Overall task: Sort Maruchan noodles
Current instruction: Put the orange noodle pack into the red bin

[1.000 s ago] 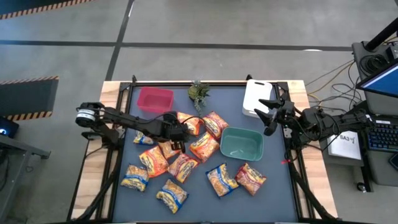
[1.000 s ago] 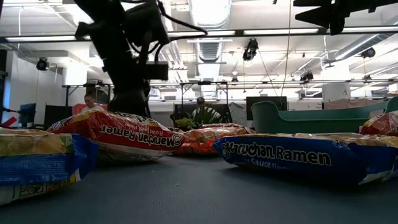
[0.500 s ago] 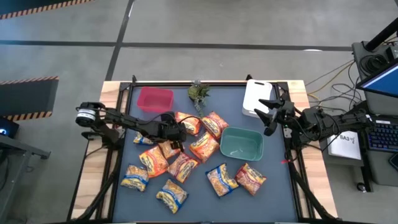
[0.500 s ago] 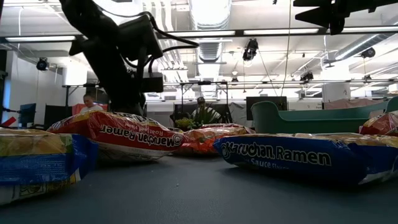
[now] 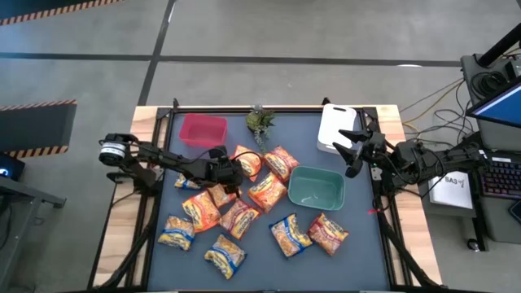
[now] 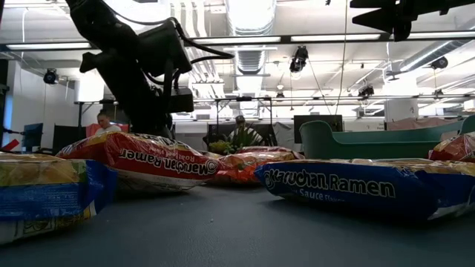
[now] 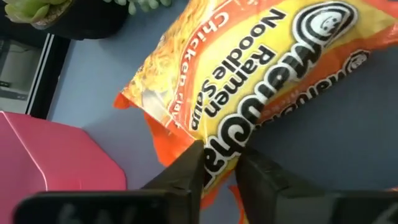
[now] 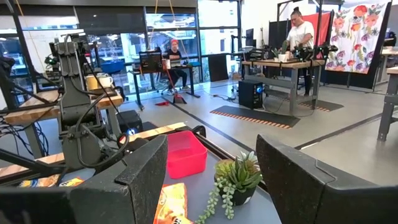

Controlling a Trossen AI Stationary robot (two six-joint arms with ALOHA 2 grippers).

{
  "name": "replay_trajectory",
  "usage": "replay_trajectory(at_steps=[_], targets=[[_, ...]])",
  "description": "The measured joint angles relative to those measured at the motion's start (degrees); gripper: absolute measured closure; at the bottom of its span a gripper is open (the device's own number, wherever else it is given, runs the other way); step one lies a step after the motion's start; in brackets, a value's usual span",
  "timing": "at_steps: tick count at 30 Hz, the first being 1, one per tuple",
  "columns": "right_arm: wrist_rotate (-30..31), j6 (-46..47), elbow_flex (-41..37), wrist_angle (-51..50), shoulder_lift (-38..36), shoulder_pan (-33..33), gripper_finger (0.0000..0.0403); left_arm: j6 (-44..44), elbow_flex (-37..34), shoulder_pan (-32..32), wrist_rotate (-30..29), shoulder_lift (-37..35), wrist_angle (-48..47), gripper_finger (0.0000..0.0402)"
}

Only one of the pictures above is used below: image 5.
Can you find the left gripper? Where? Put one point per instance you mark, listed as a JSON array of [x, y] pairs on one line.
[[224, 171]]

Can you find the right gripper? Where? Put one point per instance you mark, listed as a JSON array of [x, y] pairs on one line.
[[374, 148]]

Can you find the orange Maruchan ramen pack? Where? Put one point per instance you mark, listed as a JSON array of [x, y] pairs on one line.
[[266, 192], [249, 163], [200, 211], [220, 197]]

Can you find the red Maruchan ramen pack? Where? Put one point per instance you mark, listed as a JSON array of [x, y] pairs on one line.
[[239, 218], [281, 163], [327, 234]]

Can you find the blue Maruchan ramen pack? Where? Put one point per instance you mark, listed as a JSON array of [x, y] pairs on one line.
[[176, 232], [225, 255], [184, 183], [290, 235]]

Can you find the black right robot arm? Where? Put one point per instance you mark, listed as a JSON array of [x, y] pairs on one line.
[[427, 158]]

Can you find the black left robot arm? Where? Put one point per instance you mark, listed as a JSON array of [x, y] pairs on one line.
[[154, 160]]

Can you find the white plastic bin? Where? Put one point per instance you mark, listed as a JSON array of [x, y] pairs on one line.
[[335, 120]]

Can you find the green plastic bin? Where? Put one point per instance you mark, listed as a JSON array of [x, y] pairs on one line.
[[315, 189]]

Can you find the red plastic bin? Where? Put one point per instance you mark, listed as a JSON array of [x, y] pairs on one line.
[[203, 130]]

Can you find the small red tag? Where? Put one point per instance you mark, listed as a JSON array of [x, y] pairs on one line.
[[371, 211]]

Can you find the potted succulent plant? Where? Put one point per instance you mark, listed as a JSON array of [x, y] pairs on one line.
[[258, 120]]

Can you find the white SA3 paper sign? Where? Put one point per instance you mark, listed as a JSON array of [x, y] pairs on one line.
[[449, 191]]

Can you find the grey equipment cart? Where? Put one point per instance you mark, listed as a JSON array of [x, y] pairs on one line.
[[490, 136]]

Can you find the black backlit keyboard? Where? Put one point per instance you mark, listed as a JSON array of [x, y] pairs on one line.
[[500, 179]]

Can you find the computer monitor blue screen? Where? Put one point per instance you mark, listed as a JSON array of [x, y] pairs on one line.
[[502, 108]]

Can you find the black caster wheel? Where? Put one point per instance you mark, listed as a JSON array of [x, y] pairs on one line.
[[473, 244]]

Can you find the black phone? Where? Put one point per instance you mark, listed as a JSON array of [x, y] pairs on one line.
[[516, 211]]

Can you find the black pole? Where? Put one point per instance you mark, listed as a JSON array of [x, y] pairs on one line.
[[500, 48]]

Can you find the black hazard-striped floor mat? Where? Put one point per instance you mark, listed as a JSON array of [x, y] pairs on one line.
[[24, 6], [36, 126]]

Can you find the grey metal desk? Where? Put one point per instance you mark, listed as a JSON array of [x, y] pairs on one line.
[[20, 191]]

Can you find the black device with blue light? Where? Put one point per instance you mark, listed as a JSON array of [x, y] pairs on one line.
[[10, 167]]

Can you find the grey metal bracket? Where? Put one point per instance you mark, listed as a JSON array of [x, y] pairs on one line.
[[376, 173]]

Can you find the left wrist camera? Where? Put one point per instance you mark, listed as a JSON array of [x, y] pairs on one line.
[[218, 152]]

